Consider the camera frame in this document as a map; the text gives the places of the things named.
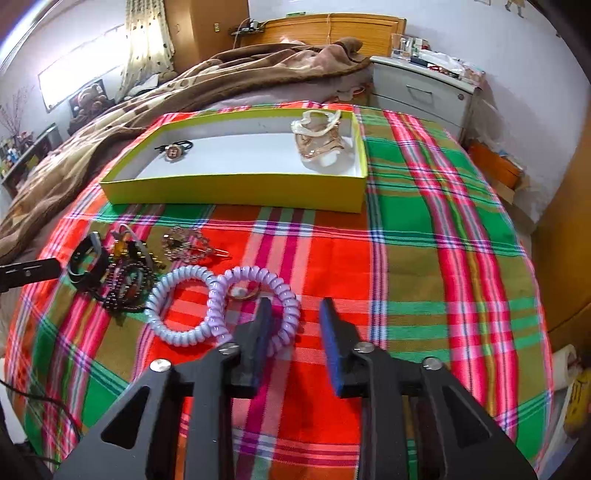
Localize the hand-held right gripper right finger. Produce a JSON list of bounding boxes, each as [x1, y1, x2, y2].
[[320, 298, 539, 480]]

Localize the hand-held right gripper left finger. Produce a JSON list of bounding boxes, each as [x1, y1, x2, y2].
[[55, 298, 273, 480]]

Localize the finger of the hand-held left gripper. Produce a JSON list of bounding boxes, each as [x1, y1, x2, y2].
[[0, 258, 62, 292]]

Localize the purple spiral hair tie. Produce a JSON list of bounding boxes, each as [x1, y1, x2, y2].
[[207, 265, 301, 357]]

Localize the black smart band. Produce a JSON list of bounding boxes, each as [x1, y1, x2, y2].
[[68, 233, 112, 291]]

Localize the blue spiral hair tie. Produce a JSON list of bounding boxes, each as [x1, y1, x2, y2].
[[144, 265, 222, 347]]

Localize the dark beaded bracelets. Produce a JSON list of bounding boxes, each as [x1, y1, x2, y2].
[[99, 249, 162, 317]]

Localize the grey bow hair tie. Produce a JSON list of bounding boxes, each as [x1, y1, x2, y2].
[[111, 224, 149, 259]]

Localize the rhinestone hair clip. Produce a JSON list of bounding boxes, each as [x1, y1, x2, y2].
[[161, 225, 232, 265]]

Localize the yellow-green cardboard box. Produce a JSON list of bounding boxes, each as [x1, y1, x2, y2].
[[99, 108, 369, 214]]

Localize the plaid blanket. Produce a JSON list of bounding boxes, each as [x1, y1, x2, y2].
[[4, 99, 555, 480]]

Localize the grey shelf with trinkets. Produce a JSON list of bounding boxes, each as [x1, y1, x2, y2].
[[0, 122, 64, 197]]

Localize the dried branches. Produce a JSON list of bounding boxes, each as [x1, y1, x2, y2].
[[0, 85, 35, 137]]

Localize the brown teddy bear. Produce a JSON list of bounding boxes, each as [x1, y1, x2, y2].
[[69, 79, 112, 123]]

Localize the clear gold hair claw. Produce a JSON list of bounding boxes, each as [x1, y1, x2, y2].
[[290, 110, 346, 171]]

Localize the window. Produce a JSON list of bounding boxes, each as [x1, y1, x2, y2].
[[38, 23, 126, 112]]

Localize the orange box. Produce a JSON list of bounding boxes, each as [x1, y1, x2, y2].
[[467, 142, 526, 191]]

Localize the white paper roll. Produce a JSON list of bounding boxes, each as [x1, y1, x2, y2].
[[550, 344, 579, 394]]

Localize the brown fleece blanket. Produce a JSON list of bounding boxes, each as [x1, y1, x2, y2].
[[0, 39, 372, 266]]

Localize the grey nightstand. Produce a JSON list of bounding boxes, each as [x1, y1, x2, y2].
[[368, 55, 483, 145]]

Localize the yellow bag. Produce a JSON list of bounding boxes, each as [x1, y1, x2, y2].
[[560, 369, 591, 441]]

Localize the patterned curtain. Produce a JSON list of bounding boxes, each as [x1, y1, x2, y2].
[[117, 0, 177, 93]]

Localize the clutter on nightstand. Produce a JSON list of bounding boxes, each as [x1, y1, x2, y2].
[[390, 32, 485, 86]]

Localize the wooden headboard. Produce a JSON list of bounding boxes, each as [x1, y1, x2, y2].
[[239, 13, 408, 60]]

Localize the power strip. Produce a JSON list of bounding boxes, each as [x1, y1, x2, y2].
[[227, 18, 265, 37]]

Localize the wooden wardrobe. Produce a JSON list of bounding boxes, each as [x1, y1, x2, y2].
[[164, 0, 251, 75]]

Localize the black cable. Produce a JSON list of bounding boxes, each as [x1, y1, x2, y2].
[[0, 377, 85, 464]]

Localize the black hair tie with charm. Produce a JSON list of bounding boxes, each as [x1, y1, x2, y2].
[[154, 137, 194, 163]]

